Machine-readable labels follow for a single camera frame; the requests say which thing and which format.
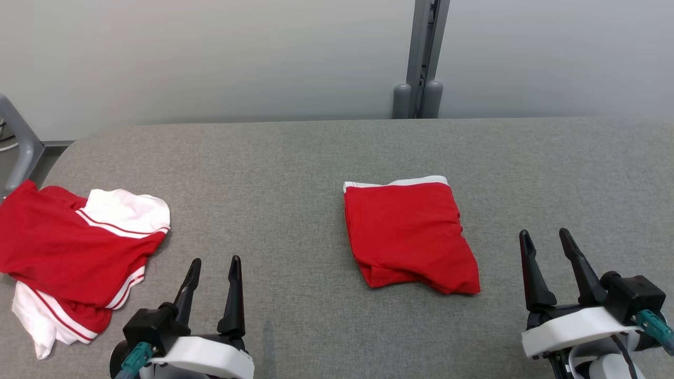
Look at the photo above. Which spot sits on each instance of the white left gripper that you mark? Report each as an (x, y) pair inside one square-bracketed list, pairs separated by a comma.
[(210, 360)]

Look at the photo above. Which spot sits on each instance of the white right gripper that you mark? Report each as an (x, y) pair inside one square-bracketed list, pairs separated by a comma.
[(574, 329)]

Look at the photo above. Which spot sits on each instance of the red white basketball jersey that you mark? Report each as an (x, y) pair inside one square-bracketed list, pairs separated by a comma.
[(63, 247)]

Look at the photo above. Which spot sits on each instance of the red shorts white waistband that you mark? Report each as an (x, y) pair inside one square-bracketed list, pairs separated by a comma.
[(405, 237)]

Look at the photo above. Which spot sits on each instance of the grey slanted partition leg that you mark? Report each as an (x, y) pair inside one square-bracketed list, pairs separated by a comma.
[(23, 152)]

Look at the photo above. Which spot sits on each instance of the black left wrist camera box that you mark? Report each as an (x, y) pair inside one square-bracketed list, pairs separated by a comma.
[(152, 326)]

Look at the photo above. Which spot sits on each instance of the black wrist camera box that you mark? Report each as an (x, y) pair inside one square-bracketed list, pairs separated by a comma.
[(152, 326), (632, 295)]

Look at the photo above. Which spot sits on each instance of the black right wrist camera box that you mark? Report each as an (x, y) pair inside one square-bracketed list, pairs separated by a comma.
[(632, 295)]

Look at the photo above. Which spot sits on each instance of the grey partition post two feet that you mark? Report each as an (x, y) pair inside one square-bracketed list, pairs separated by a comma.
[(416, 52)]

